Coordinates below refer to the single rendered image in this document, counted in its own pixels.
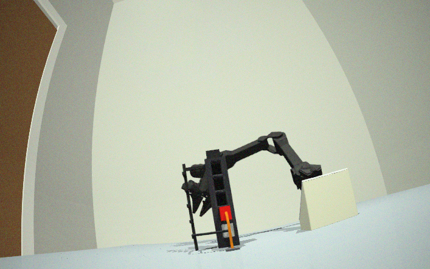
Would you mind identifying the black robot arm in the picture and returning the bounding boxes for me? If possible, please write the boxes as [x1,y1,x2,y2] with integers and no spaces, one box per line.
[190,131,322,190]

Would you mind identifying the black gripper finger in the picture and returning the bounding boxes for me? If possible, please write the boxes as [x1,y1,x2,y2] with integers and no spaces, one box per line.
[190,194,204,214]
[199,201,211,217]

